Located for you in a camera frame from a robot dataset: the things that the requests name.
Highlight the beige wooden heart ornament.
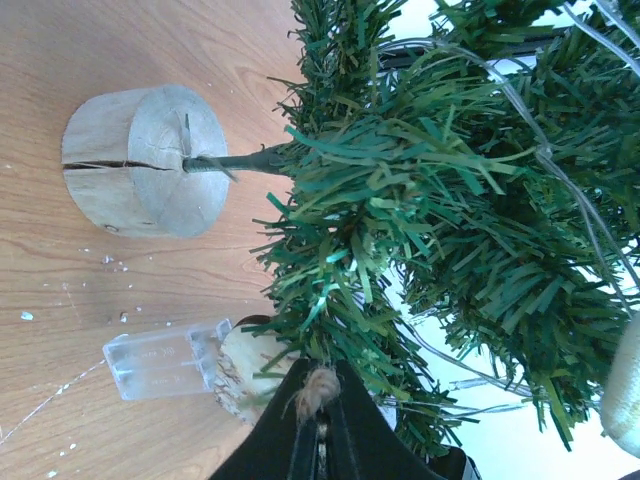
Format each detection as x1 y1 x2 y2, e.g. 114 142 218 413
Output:
213 314 346 426

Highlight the clear plastic battery box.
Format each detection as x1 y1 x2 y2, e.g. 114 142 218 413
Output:
103 319 232 401

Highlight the small green christmas tree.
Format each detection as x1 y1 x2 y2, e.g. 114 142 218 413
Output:
61 0 640 459

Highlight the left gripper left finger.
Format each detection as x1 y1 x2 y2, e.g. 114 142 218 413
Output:
210 359 325 480

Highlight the snowman ornament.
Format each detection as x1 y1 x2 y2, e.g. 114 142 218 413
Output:
600 313 639 458

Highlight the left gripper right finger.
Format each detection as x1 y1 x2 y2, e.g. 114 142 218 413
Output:
324 360 440 480

